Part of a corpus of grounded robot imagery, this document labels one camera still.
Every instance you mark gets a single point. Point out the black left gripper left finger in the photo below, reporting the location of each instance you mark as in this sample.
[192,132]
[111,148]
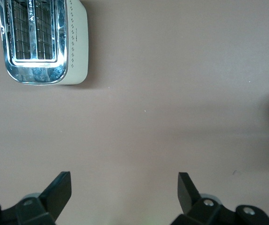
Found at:
[52,199]

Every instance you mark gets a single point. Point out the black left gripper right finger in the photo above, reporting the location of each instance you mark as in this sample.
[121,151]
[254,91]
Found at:
[188,197]

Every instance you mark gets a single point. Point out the beige chrome toaster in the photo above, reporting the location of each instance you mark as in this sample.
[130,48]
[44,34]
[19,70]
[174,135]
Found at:
[78,47]

